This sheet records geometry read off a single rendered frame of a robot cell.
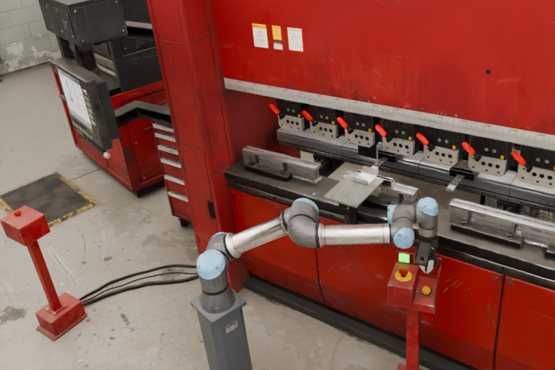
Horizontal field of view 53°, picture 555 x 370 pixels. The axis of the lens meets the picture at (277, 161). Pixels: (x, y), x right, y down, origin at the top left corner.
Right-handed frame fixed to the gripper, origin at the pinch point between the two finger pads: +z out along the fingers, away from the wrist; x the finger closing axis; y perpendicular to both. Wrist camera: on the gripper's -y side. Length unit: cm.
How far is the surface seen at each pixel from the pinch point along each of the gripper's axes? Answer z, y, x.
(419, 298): 13.2, -3.2, 1.8
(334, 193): -14, 26, 47
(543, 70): -78, 32, -35
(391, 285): 6.0, -5.5, 13.3
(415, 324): 31.4, -2.6, 4.0
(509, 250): -1.9, 19.1, -30.9
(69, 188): 93, 116, 331
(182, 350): 83, -14, 134
